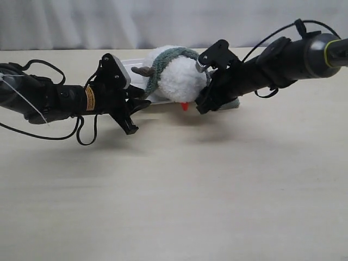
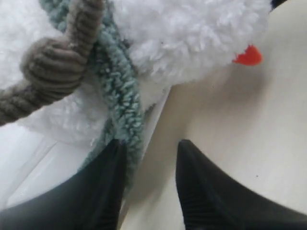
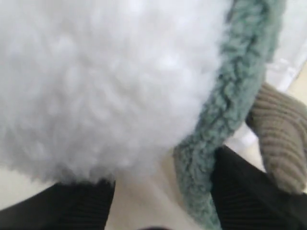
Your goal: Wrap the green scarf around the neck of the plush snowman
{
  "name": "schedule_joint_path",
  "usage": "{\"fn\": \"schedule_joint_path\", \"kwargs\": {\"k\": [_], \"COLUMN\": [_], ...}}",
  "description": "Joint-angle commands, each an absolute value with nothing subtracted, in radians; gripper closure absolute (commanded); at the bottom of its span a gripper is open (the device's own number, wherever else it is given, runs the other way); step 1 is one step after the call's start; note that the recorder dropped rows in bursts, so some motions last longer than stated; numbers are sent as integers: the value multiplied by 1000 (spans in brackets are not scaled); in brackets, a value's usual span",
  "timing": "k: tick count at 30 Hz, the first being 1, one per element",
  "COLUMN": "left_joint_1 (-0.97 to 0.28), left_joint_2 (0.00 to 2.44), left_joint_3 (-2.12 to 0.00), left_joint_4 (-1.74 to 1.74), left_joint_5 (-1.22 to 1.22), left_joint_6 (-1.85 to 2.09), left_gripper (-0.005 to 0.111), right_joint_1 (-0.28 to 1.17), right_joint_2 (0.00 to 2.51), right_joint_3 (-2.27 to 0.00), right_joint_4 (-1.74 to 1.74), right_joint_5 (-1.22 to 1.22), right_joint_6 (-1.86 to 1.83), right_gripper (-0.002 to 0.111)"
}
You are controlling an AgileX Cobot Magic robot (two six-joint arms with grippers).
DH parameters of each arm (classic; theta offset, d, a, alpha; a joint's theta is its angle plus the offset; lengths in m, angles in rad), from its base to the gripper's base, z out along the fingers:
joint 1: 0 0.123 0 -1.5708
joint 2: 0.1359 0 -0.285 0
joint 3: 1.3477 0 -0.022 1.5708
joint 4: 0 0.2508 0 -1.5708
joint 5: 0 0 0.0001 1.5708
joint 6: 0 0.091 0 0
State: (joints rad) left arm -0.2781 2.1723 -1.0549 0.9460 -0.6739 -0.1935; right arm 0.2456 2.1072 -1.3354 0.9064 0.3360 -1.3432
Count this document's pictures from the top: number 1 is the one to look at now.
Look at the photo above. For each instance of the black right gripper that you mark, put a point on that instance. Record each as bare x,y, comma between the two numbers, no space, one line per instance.
217,95

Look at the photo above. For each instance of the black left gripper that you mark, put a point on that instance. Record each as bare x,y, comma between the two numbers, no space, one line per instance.
105,95

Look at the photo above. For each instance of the green fluffy scarf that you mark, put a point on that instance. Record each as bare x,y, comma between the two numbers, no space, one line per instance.
163,62

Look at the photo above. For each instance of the white plush snowman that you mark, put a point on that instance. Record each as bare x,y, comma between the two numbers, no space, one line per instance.
179,81

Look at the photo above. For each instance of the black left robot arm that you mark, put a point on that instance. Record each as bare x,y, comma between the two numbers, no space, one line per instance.
38,98

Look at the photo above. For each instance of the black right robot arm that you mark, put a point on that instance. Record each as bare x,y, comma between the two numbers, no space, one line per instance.
283,63

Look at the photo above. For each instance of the white backdrop curtain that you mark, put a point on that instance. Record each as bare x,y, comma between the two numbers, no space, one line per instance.
49,25

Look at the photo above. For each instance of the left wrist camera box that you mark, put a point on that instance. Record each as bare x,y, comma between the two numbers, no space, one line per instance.
124,72

